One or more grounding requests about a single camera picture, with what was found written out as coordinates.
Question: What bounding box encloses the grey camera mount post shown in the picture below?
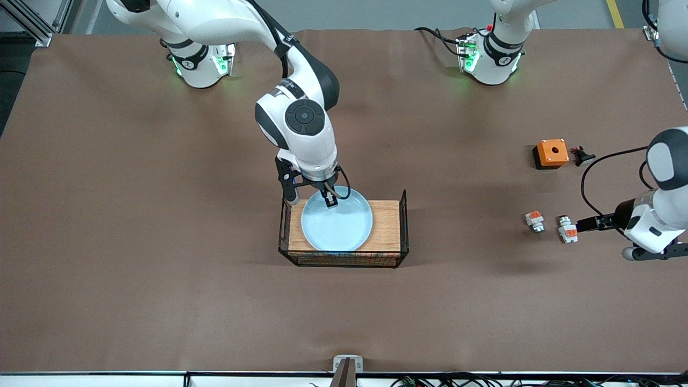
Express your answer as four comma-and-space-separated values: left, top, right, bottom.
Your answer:
329, 359, 359, 387

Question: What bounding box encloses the grey metal bracket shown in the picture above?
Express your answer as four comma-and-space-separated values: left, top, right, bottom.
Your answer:
333, 355, 363, 373

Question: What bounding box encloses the black wire basket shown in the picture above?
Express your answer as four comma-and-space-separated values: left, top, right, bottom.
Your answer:
278, 188, 410, 268

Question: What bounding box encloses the light blue round plate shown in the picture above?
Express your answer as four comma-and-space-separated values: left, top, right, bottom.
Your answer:
301, 186, 374, 252

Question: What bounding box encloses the orange button enclosure box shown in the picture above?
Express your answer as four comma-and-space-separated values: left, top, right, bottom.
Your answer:
533, 139, 570, 170

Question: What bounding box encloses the black arm base cable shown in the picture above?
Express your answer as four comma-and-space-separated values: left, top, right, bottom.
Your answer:
414, 26, 463, 57

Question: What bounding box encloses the white orange silver button unit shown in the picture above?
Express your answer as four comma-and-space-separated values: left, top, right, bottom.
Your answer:
557, 215, 579, 243

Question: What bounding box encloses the black push button head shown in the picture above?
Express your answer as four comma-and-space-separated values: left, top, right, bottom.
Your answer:
570, 146, 596, 167

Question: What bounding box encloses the wooden board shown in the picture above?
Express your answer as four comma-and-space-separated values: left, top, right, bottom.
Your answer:
288, 199, 402, 265

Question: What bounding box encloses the white table frame rail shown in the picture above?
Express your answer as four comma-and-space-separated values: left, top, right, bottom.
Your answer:
0, 372, 688, 387

